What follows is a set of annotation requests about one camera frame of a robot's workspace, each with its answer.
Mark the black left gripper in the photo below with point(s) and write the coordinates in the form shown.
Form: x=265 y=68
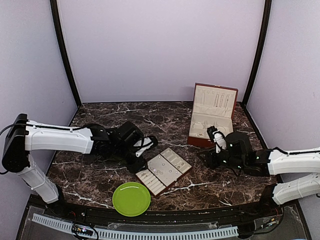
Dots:
x=137 y=167

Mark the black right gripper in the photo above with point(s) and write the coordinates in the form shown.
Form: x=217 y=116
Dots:
x=210 y=161

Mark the jewelry tray brown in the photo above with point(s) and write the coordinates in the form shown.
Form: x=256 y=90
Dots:
x=163 y=171

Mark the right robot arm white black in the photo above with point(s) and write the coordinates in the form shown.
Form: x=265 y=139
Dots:
x=275 y=161

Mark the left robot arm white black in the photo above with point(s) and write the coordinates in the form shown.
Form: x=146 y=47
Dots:
x=25 y=136

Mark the open brown jewelry box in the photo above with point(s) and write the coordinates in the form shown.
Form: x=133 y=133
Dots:
x=213 y=105

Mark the green plate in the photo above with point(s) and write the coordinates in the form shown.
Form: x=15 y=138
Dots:
x=131 y=199

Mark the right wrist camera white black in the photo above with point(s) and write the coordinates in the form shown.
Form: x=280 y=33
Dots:
x=218 y=138

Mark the white slotted cable duct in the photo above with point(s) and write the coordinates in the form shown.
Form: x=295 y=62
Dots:
x=133 y=232

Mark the right black frame post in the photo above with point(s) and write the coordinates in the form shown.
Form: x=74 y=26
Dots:
x=258 y=52

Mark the black frame post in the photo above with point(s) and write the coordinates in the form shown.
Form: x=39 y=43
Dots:
x=258 y=52
x=63 y=52

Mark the left black frame post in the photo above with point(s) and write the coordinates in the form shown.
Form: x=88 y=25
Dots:
x=63 y=52

